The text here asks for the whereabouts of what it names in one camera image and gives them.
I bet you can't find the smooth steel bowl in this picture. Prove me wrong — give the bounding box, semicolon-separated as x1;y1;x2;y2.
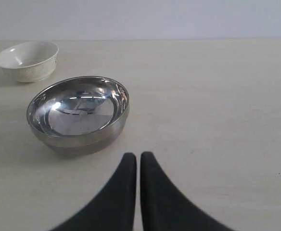
26;76;129;155

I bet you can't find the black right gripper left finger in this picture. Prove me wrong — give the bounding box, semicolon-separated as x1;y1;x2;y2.
53;153;137;231

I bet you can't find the white ceramic bowl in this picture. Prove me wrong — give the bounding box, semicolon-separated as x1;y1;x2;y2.
0;41;59;83

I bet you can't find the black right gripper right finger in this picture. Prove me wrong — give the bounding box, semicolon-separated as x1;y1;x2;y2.
140;152;229;231

